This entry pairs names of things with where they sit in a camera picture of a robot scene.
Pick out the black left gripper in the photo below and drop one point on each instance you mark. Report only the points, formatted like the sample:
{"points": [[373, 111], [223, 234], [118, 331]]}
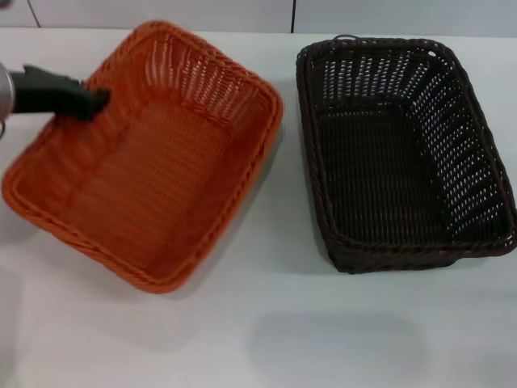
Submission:
{"points": [[44, 95]]}

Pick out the orange woven plastic basket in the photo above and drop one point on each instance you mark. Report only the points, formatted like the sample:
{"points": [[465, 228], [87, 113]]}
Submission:
{"points": [[161, 182]]}

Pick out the dark brown woven basket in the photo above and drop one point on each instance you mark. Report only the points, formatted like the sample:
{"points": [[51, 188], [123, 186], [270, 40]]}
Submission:
{"points": [[375, 169]]}

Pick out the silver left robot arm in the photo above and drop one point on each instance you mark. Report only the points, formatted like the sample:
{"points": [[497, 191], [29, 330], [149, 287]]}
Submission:
{"points": [[5, 93]]}

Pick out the dark vertical background pole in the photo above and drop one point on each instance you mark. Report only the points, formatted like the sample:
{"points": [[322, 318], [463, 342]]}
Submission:
{"points": [[292, 16]]}

